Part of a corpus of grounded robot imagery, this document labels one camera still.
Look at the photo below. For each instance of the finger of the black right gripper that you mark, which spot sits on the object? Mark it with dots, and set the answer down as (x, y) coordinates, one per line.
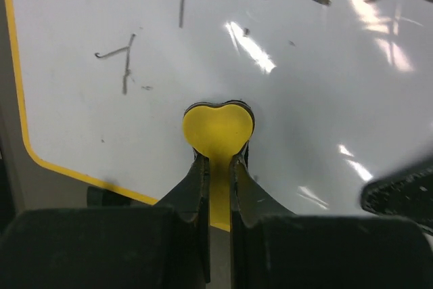
(406, 193)

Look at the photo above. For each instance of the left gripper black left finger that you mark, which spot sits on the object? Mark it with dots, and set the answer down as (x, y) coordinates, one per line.
(165, 245)

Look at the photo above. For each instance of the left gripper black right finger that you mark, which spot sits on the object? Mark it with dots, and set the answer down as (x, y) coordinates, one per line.
(271, 247)

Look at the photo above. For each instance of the yellow framed whiteboard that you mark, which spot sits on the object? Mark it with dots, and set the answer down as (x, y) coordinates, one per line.
(341, 90)

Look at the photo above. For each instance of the yellow heart eraser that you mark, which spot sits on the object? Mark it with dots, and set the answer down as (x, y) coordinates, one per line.
(219, 132)

